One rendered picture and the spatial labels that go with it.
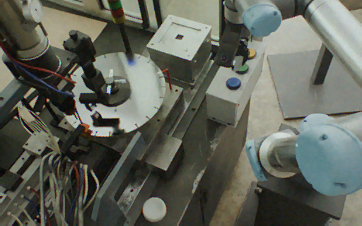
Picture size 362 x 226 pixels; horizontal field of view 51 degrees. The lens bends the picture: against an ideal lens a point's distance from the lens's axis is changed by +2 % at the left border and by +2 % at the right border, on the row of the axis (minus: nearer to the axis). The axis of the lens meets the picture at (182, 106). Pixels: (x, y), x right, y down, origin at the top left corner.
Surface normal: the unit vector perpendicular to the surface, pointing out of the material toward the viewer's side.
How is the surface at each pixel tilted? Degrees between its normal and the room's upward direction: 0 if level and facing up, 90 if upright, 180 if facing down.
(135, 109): 0
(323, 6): 25
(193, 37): 0
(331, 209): 0
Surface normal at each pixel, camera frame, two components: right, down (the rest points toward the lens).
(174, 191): -0.09, -0.57
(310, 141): -0.94, 0.26
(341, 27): -0.49, -0.43
